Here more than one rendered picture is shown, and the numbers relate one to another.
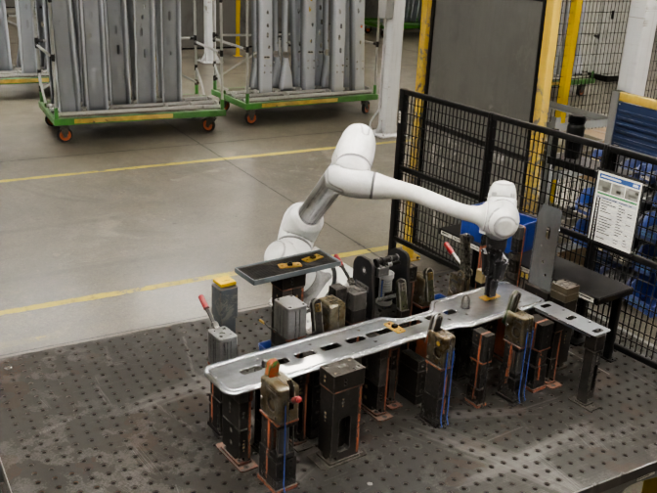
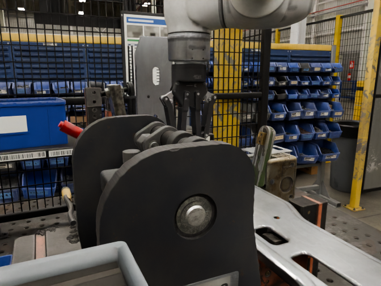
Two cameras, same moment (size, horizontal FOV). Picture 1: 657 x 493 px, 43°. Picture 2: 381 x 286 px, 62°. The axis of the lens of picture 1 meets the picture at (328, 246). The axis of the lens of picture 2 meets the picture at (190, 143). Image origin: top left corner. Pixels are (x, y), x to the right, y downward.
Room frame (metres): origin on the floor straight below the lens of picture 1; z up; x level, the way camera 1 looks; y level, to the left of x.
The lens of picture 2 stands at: (2.79, 0.06, 1.23)
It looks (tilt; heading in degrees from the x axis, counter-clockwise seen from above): 12 degrees down; 281
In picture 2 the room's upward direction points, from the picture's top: straight up
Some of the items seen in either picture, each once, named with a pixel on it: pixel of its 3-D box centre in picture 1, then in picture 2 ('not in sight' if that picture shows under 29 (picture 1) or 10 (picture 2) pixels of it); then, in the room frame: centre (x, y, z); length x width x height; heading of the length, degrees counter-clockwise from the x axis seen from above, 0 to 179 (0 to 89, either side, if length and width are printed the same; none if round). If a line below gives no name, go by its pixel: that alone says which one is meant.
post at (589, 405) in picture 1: (590, 368); not in sight; (2.71, -0.97, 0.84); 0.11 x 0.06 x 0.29; 36
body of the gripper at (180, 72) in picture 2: (496, 248); (189, 85); (2.93, -0.62, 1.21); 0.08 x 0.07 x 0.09; 36
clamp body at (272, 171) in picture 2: (514, 356); (273, 223); (2.72, -0.70, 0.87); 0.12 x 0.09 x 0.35; 36
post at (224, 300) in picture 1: (224, 342); not in sight; (2.63, 0.35, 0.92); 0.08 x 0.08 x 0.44; 36
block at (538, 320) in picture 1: (534, 353); not in sight; (2.82, -0.79, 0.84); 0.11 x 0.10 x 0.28; 36
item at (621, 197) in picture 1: (615, 211); (151, 57); (3.17, -1.13, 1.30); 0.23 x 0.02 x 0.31; 36
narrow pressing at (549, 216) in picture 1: (545, 246); (155, 96); (3.07, -0.84, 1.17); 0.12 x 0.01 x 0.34; 36
